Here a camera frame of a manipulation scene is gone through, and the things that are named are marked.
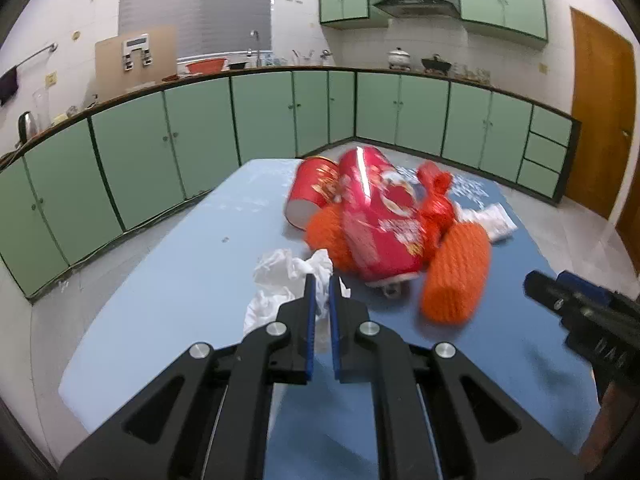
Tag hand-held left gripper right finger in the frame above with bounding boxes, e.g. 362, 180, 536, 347
329, 275, 586, 480

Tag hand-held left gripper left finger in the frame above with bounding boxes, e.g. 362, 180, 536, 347
59, 274, 317, 480

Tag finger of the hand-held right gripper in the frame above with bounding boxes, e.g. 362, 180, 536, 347
523, 270, 576, 317
556, 270, 615, 309

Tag white tissue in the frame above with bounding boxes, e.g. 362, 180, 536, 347
242, 248, 352, 342

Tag white paper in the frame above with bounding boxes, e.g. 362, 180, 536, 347
457, 203, 516, 244

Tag orange foam net sleeve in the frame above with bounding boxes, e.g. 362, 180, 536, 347
304, 206, 362, 274
420, 221, 492, 325

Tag red drink can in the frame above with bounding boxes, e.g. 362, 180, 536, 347
337, 145, 443, 302

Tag red mesh bag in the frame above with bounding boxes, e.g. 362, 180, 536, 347
416, 161, 459, 262

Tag red paper cup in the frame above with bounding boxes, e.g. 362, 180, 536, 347
285, 156, 342, 232

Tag person's right forearm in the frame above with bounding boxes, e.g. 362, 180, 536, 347
580, 385, 640, 473

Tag wooden door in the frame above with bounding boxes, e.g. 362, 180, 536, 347
570, 7, 638, 220
614, 152, 640, 262

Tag blue tablecloth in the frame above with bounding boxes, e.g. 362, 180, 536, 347
59, 158, 601, 480

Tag green base cabinets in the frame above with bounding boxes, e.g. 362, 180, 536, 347
0, 66, 582, 302

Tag black wok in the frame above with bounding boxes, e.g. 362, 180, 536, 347
421, 54, 454, 74

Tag red basin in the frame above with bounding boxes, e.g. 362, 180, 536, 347
184, 58, 226, 75

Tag range hood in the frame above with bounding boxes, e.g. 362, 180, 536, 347
372, 0, 461, 21

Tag wooden board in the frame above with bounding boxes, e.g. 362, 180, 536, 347
94, 25, 179, 99

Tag grey window blind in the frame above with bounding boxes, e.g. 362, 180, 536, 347
118, 0, 274, 62

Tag steel kettle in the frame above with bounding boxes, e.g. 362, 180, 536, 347
17, 111, 41, 144

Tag clear plastic pitcher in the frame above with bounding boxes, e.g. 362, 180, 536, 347
31, 87, 51, 129

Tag metal towel bar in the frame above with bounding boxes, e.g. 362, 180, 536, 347
14, 42, 59, 72

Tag dark towel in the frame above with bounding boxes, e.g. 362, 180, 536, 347
0, 66, 20, 106

